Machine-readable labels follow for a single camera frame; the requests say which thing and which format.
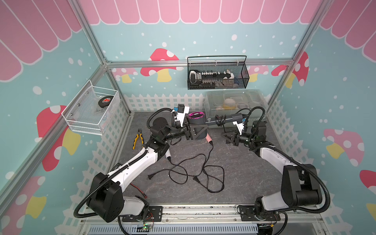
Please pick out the black red tape measure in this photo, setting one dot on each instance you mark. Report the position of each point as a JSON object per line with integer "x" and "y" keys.
{"x": 105, "y": 101}

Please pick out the white wire mesh basket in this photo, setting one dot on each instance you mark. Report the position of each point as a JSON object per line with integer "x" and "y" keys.
{"x": 83, "y": 114}

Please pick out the black wire mesh basket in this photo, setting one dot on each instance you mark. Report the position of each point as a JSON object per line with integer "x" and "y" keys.
{"x": 235, "y": 64}

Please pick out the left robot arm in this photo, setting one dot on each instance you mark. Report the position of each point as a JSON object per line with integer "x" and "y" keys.
{"x": 106, "y": 198}

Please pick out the green clear-lid storage box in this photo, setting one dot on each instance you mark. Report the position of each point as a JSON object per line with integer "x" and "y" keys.
{"x": 228, "y": 102}

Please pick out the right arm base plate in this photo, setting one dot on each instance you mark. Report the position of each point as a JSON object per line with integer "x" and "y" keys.
{"x": 250, "y": 213}

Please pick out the yellow handled pliers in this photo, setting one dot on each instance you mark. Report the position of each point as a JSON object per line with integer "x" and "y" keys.
{"x": 139, "y": 136}

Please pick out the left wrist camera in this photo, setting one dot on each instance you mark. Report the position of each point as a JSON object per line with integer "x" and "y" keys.
{"x": 179, "y": 114}

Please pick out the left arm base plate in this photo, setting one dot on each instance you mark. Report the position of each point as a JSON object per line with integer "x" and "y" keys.
{"x": 153, "y": 214}

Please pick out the black magenta hair dryer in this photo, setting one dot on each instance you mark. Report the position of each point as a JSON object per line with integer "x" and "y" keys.
{"x": 220, "y": 121}

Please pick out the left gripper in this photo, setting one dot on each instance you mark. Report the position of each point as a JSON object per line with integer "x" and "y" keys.
{"x": 189, "y": 133}

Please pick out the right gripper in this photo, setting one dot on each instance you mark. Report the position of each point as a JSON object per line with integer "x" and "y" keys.
{"x": 233, "y": 140}

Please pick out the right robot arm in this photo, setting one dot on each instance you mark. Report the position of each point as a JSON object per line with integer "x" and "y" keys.
{"x": 301, "y": 188}

